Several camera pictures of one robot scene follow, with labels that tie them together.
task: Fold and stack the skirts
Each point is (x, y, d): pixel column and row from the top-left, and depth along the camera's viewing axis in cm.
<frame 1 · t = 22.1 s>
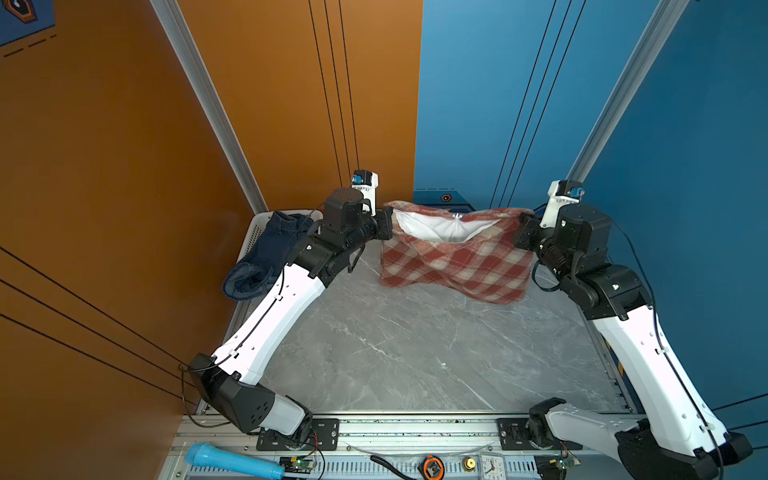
left hand: (393, 207, 69), fingers closed
right hand: (516, 217, 65), fingers closed
red plaid skirt: (473, 253, 74), point 31 cm above the table
dark blue denim skirt: (259, 246, 105), point 8 cm above the table

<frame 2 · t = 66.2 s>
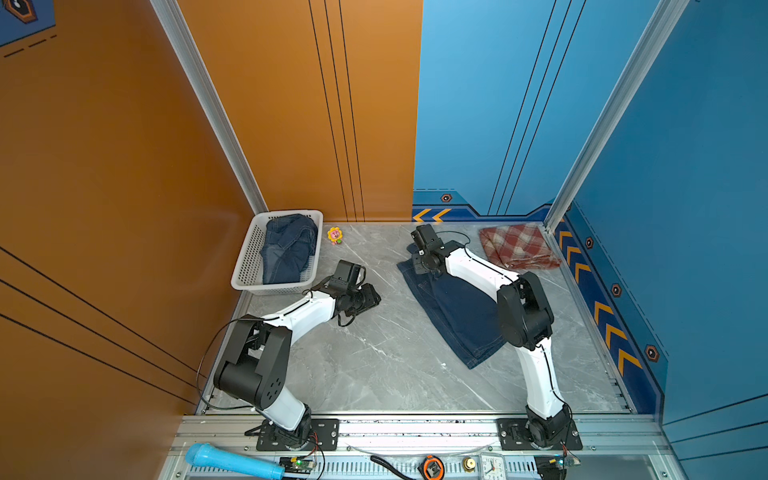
left hand: (377, 297, 92), fingers open
right hand: (420, 262, 101), fingers closed
red plaid skirt: (520, 246, 111), point 4 cm above the table
dark blue denim skirt: (466, 318, 92), point 4 cm above the table
yellow flower pink bear toy: (334, 235, 114), point 4 cm above the table

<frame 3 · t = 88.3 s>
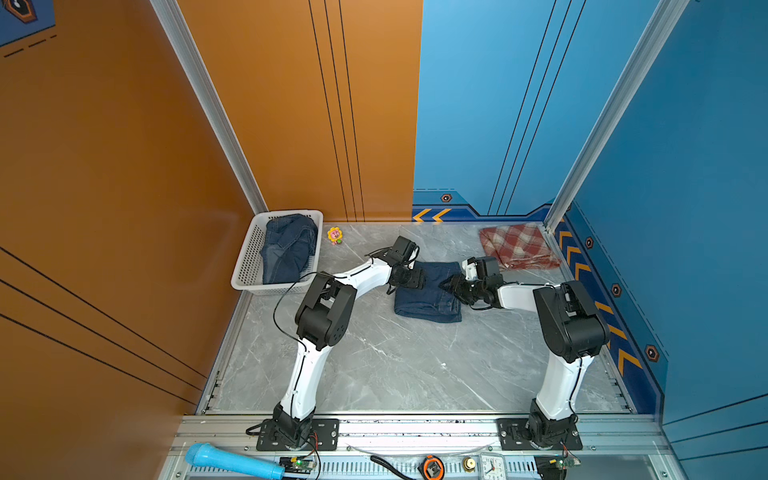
left hand: (418, 278, 101), fingers open
right hand: (441, 288, 99), fingers open
dark blue denim skirt: (432, 302, 96), point 4 cm above the table
the other named things where they were.

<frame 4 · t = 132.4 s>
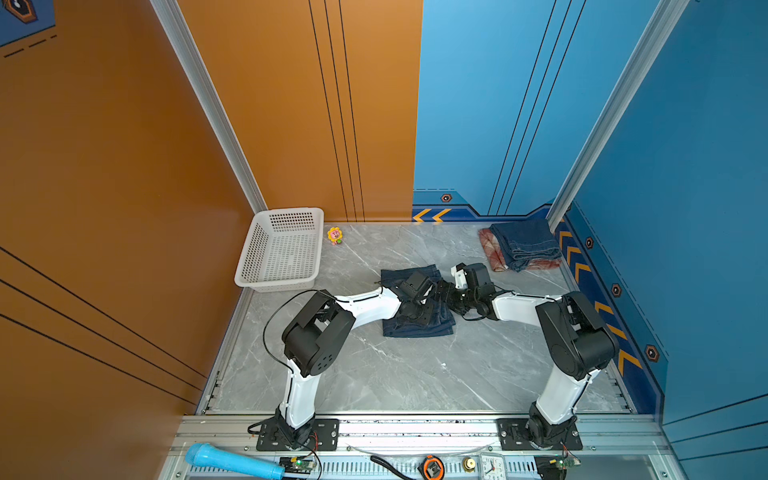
left hand: (430, 315, 93), fingers open
right hand: (431, 298, 95), fingers open
dark blue denim skirt: (526, 241, 105), point 10 cm above the table
dark denim skirt: (442, 321, 93), point 3 cm above the table
the other named things where they were.

